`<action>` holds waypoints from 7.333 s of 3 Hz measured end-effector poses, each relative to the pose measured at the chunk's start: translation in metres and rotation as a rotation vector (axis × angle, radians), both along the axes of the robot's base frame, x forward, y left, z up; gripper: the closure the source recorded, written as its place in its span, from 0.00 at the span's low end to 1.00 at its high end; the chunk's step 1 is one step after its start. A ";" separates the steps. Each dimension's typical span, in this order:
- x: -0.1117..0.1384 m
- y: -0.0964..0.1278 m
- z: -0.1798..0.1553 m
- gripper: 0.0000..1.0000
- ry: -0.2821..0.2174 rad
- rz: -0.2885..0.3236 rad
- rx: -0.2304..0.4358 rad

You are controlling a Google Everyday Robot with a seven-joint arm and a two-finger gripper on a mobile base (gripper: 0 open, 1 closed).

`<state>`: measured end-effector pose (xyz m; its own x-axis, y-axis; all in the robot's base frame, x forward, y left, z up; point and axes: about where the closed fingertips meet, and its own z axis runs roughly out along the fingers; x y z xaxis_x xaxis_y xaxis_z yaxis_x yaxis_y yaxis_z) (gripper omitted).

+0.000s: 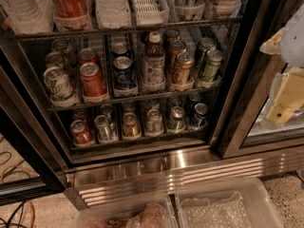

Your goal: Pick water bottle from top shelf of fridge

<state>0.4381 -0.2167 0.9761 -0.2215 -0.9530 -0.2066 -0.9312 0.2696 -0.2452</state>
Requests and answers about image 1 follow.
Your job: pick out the orange gold can front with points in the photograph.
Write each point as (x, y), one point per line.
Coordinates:
(181, 77)

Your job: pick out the orange can bottom shelf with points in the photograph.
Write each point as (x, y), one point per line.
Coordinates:
(131, 127)

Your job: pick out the red soda can behind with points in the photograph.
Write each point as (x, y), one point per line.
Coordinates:
(88, 55)

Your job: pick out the clear bin with bubble wrap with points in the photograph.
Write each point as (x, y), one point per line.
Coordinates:
(235, 203)

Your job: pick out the red soda can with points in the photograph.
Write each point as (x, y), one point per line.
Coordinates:
(88, 55)
(93, 82)

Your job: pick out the silver can bottom shelf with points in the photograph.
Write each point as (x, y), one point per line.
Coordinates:
(104, 132)

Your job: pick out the stainless fridge base grille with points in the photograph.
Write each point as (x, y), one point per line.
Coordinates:
(102, 183)

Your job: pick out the green can bottom shelf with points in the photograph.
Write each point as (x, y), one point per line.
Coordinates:
(176, 122)

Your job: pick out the white can bottom shelf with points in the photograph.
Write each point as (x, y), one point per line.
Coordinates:
(153, 123)

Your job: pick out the glass fridge door left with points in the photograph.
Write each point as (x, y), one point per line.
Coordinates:
(21, 127)

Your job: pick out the red soda can front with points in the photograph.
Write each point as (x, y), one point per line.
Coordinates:
(93, 82)

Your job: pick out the red cola bottle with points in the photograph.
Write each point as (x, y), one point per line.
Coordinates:
(71, 15)

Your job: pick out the green can second row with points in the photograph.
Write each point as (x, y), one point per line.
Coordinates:
(56, 59)

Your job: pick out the silver tall can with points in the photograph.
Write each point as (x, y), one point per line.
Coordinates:
(189, 10)

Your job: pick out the blue soda can front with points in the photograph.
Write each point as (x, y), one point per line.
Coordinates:
(124, 76)

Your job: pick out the blue can bottom shelf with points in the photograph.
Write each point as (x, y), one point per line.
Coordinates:
(198, 116)

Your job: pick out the clear bin with pink items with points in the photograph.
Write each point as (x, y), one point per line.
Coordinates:
(142, 211)

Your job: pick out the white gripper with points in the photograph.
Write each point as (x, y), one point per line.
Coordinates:
(294, 38)

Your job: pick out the empty white shelf tray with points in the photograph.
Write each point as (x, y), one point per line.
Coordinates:
(150, 12)

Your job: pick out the clear plastic water bottle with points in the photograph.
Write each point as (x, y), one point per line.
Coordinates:
(29, 16)

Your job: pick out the green can front right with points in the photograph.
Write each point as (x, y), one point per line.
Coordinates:
(208, 74)

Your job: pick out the brown iced tea bottle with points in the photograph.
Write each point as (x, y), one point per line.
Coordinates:
(153, 63)

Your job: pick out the red can bottom shelf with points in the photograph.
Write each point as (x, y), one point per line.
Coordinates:
(82, 136)

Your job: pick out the green 7up can front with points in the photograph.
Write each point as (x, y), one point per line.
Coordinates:
(62, 94)

